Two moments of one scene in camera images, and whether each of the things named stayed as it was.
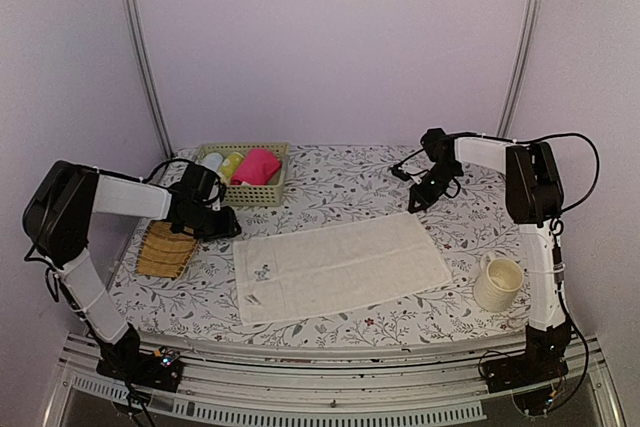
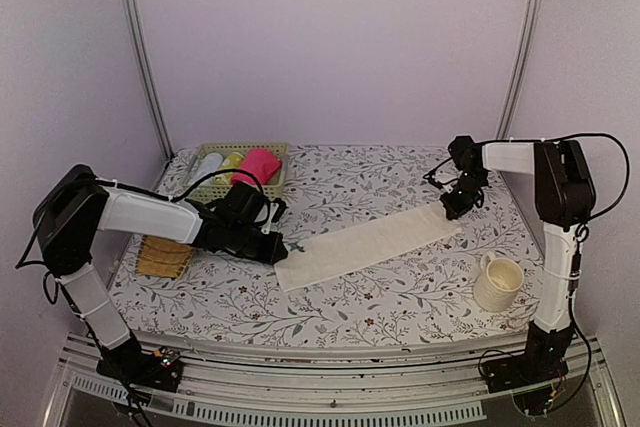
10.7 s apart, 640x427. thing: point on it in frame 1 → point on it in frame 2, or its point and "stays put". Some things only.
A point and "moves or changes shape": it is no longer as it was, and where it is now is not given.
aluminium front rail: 323,385 stays put
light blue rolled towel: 212,160 stays put
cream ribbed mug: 499,279 stays put
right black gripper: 427,199 → 456,208
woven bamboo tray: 164,252 stays put
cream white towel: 299,273 moves or changes shape
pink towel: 256,167 stays put
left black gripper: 227,228 → 272,256
